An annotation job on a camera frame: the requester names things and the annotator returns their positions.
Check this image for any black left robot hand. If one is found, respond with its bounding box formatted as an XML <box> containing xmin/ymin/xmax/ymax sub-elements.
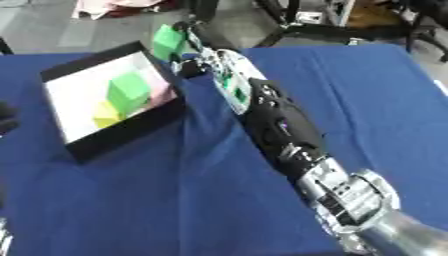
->
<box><xmin>0</xmin><ymin>100</ymin><xmax>21</xmax><ymax>135</ymax></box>

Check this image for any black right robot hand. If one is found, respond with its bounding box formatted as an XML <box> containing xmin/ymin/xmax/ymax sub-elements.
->
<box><xmin>169</xmin><ymin>19</ymin><xmax>214</xmax><ymax>80</ymax></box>

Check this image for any black box with white inside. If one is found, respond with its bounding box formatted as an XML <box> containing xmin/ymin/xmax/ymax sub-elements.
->
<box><xmin>38</xmin><ymin>40</ymin><xmax>189</xmax><ymax>165</ymax></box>

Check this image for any pink block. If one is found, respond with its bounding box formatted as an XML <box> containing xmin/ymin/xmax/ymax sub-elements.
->
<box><xmin>141</xmin><ymin>75</ymin><xmax>179</xmax><ymax>107</ymax></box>

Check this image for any large green block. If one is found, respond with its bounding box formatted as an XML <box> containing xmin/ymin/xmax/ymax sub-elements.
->
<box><xmin>105</xmin><ymin>70</ymin><xmax>154</xmax><ymax>115</ymax></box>

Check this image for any pink cloth bundle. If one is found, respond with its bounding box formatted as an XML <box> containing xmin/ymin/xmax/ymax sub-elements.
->
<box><xmin>71</xmin><ymin>0</ymin><xmax>181</xmax><ymax>20</ymax></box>

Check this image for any yellow block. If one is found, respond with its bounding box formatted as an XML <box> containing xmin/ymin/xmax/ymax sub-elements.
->
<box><xmin>91</xmin><ymin>100</ymin><xmax>125</xmax><ymax>130</ymax></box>

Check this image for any black tripod stand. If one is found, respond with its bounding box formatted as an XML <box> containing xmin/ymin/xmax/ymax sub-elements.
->
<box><xmin>250</xmin><ymin>0</ymin><xmax>412</xmax><ymax>48</ymax></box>

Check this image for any black chair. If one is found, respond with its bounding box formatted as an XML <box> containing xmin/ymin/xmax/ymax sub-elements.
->
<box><xmin>404</xmin><ymin>0</ymin><xmax>448</xmax><ymax>63</ymax></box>

